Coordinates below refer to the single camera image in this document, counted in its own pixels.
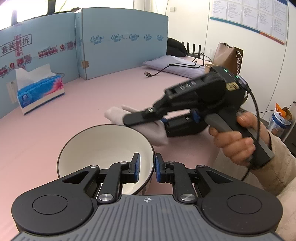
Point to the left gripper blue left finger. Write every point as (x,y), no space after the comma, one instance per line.
(113,179)

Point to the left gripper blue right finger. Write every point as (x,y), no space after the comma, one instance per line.
(180,177)

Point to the white ceramic bowl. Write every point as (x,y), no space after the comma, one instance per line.
(104,145)

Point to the white cleaning cloth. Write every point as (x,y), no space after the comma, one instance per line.
(154,131)

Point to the beige sleeve forearm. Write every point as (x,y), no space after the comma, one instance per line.
(276,177)

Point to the person right hand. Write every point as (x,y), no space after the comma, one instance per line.
(233,144)

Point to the brown paper bag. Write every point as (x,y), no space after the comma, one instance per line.
(228,57)

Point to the black jacket bundle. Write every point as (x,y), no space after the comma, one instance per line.
(175,48)

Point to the white paint bucket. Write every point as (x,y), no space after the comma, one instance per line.
(280,120)

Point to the light blue cardboard panel right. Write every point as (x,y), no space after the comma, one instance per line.
(110,40)

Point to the light blue cardboard panel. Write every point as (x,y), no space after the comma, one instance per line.
(110,40)
(34,43)

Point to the blue tissue box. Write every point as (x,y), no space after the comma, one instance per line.
(37,87)

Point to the light blue cardboard panel left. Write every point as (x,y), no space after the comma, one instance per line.
(34,43)

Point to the wall notice board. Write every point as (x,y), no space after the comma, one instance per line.
(266,17)

